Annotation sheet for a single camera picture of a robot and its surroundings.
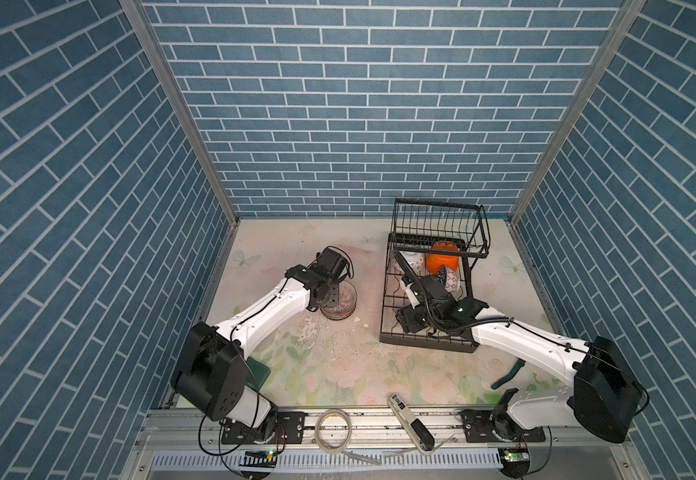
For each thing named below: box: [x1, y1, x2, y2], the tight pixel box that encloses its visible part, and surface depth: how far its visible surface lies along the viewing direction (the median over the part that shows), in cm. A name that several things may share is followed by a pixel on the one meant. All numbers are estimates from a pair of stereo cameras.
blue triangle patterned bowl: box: [437, 265, 459, 293], surface depth 92 cm
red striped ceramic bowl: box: [320, 280, 358, 321], surface depth 91 cm
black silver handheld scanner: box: [387, 394, 435, 453], surface depth 72 cm
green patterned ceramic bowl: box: [399, 251, 427, 276], surface depth 102 cm
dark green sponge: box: [244, 356, 271, 391], surface depth 84 cm
